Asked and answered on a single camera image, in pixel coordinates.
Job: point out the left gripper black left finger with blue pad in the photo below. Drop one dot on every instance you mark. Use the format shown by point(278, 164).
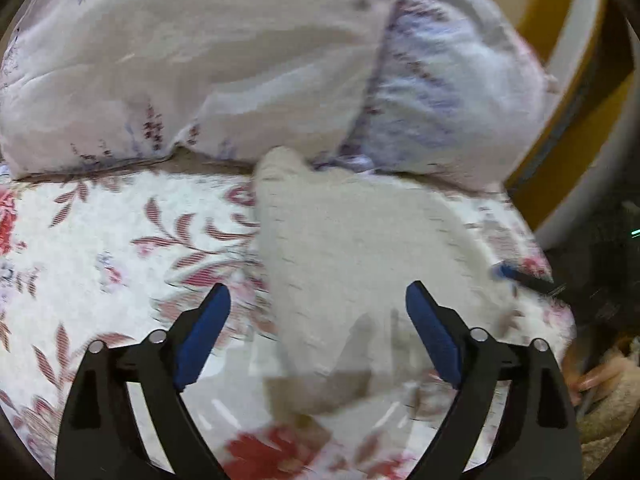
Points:
point(99, 437)

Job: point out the blue black finger of the right gripper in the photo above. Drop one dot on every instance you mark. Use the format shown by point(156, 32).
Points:
point(532, 282)

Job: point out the beige knit garment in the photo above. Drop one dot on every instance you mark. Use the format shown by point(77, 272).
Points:
point(339, 251)

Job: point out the person's hand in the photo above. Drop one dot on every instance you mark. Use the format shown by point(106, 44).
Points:
point(602, 379)

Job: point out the floral white red bedsheet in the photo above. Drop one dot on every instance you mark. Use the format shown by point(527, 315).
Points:
point(115, 257)

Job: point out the white purple floral pillow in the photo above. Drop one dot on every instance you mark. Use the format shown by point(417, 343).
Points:
point(456, 93)

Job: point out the pale pink floral pillow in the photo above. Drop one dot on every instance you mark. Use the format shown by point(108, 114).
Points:
point(94, 84)

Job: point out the wooden bed frame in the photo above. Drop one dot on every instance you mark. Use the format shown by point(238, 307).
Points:
point(592, 46)

